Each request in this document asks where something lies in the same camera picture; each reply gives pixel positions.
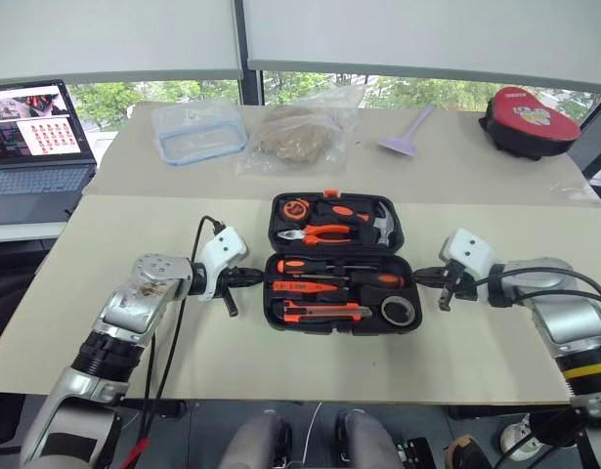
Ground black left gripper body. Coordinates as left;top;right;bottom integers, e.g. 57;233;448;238
214;266;242;320

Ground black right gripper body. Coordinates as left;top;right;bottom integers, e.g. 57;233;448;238
438;260;478;313

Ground black orange handled screwdriver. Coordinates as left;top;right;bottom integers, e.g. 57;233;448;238
275;258;380;277
292;271;408;292

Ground orange tester screwdriver pen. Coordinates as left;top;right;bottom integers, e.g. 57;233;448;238
272;278;351;294

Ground black tool case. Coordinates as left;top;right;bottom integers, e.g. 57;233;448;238
262;189;424;336

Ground black electrical tape roll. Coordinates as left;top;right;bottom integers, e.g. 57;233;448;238
379;293;418;328

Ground orange black utility knife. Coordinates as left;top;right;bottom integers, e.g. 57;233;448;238
281;299;372;325

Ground orange black tape measure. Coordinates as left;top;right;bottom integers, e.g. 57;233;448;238
279;198;312;223

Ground beige table cover sheet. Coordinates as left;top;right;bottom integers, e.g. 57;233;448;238
82;102;601;210
0;192;587;407

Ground purple plastic scraper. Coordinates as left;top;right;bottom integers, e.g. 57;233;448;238
377;104;436;160

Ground clear bag of brown material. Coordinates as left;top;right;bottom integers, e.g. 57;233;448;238
236;86;367;178

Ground grey rounded shape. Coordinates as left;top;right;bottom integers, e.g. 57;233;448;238
216;409;294;469
335;408;405;469

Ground clear container with blue rim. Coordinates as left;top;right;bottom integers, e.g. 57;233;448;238
150;99;249;169

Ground white sneaker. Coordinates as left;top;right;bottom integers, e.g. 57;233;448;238
499;413;546;456

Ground red heart-shaped cushion bag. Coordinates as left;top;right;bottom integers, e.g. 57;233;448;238
478;86;582;162

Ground dark grey open laptop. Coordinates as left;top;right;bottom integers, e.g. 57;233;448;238
567;93;601;196

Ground white side desk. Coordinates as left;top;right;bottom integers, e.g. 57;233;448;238
0;221;67;245

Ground open laptop with lit screen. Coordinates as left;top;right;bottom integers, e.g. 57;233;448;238
0;79;99;228

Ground white roller blind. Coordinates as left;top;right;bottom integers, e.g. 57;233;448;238
0;0;245;86
242;0;601;95

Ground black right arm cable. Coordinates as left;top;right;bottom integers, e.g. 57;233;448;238
468;265;601;343

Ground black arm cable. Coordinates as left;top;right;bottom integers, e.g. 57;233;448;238
468;265;601;343
117;214;229;469

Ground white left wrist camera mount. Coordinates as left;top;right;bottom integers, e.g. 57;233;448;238
198;226;250;303

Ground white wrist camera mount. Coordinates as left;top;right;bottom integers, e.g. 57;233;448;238
437;227;497;302
198;226;250;303

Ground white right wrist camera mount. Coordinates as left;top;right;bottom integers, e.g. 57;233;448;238
437;227;497;302

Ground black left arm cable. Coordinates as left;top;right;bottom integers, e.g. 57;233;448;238
117;214;229;469

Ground orange handled pliers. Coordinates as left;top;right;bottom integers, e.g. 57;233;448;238
276;223;356;246

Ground claw hammer black orange handle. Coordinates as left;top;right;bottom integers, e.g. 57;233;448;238
315;196;397;248

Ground black table frame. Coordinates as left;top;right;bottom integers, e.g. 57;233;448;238
120;397;571;422

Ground white floor cable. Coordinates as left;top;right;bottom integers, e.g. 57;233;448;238
301;401;325;469

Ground small black metal bracket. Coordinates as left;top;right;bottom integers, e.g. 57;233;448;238
392;436;436;469

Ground dark window frame pillar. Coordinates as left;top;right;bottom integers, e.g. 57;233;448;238
237;67;265;107

